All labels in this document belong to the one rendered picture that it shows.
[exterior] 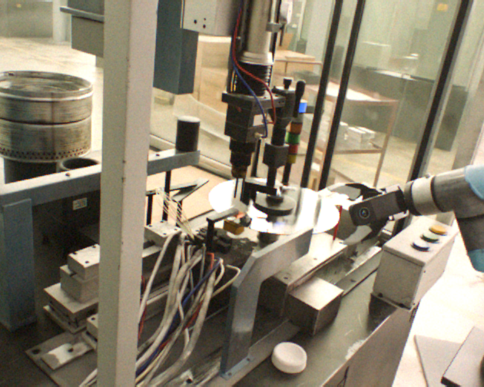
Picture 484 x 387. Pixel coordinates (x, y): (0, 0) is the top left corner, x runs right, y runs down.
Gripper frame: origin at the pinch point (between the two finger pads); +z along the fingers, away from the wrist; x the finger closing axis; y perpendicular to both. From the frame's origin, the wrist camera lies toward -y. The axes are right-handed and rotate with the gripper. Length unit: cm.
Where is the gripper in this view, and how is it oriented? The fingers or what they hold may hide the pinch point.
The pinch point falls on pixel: (334, 216)
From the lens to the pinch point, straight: 111.1
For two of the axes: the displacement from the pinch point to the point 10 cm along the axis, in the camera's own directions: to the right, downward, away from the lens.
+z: -6.4, 2.0, 7.4
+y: 7.2, -1.7, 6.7
